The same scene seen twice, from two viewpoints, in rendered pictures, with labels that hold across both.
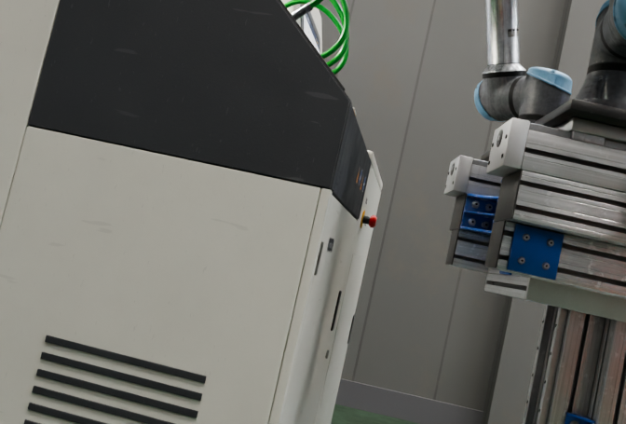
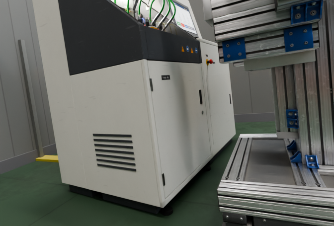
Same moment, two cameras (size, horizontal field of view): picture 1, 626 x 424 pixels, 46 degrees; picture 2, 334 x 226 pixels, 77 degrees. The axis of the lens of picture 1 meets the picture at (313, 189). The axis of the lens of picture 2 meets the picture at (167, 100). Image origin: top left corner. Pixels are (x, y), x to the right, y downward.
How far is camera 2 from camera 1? 0.64 m
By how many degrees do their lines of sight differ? 25
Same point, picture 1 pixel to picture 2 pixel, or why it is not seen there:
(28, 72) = (64, 60)
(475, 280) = not seen: hidden behind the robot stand
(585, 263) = (258, 45)
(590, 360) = (290, 85)
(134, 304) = (107, 117)
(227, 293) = (127, 106)
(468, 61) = not seen: outside the picture
